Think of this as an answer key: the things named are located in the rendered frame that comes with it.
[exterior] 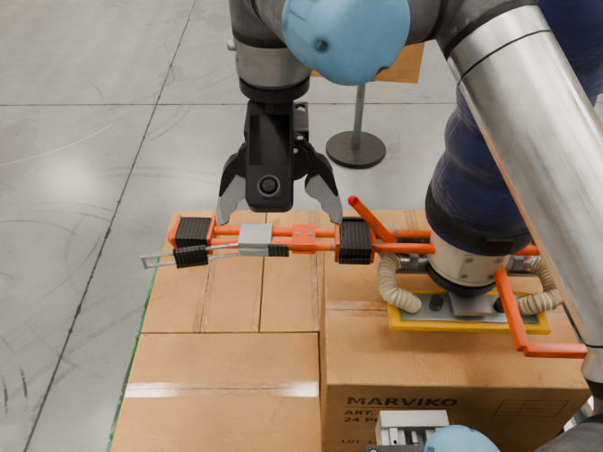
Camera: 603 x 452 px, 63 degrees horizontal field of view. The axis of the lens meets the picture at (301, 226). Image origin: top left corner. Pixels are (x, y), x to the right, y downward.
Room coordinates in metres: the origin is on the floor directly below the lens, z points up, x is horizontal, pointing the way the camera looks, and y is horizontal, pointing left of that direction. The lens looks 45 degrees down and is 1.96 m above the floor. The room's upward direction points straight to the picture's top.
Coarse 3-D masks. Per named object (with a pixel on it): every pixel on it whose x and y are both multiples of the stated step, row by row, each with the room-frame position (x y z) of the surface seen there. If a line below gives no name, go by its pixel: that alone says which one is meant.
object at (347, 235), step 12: (348, 216) 0.78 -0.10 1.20; (336, 228) 0.74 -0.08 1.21; (348, 228) 0.75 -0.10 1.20; (360, 228) 0.75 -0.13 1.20; (336, 240) 0.70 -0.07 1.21; (348, 240) 0.71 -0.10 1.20; (360, 240) 0.71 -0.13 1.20; (372, 240) 0.70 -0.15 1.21; (336, 252) 0.69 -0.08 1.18; (348, 252) 0.68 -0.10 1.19; (360, 252) 0.68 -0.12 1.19; (372, 252) 0.69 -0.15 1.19; (348, 264) 0.68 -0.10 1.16; (360, 264) 0.68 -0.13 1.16
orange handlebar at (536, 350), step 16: (304, 224) 0.77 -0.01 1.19; (224, 240) 0.72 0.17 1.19; (272, 240) 0.72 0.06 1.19; (288, 240) 0.72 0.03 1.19; (304, 240) 0.72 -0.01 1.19; (496, 272) 0.63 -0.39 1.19; (512, 304) 0.55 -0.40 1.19; (512, 320) 0.52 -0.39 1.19; (512, 336) 0.49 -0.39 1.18; (528, 352) 0.45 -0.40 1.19; (544, 352) 0.45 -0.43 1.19; (560, 352) 0.45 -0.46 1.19; (576, 352) 0.45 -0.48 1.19
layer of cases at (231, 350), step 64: (256, 256) 1.24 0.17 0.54; (320, 256) 1.24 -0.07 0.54; (192, 320) 0.95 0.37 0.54; (256, 320) 0.95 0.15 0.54; (128, 384) 0.72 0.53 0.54; (192, 384) 0.72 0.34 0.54; (256, 384) 0.72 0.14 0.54; (128, 448) 0.53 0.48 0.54; (192, 448) 0.53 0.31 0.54; (256, 448) 0.53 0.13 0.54; (320, 448) 0.53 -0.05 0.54
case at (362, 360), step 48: (336, 288) 0.78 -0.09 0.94; (432, 288) 0.78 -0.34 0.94; (528, 288) 0.78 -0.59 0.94; (336, 336) 0.64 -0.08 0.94; (384, 336) 0.64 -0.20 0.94; (432, 336) 0.64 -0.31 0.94; (480, 336) 0.64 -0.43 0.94; (528, 336) 0.64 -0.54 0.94; (336, 384) 0.52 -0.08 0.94; (384, 384) 0.52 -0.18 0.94; (432, 384) 0.52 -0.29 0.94; (480, 384) 0.52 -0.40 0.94; (528, 384) 0.52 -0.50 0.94; (576, 384) 0.52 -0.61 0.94; (336, 432) 0.52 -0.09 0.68; (528, 432) 0.51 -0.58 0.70
